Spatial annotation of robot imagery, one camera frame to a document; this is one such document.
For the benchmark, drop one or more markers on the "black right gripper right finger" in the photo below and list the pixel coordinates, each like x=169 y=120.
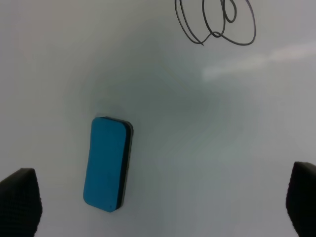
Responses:
x=301 y=199

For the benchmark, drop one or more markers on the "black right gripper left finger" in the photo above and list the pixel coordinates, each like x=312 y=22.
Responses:
x=20 y=204

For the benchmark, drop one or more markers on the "blue whiteboard eraser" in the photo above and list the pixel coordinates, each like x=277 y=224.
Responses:
x=108 y=163

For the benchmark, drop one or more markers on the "white framed whiteboard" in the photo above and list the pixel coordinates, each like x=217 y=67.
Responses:
x=217 y=127

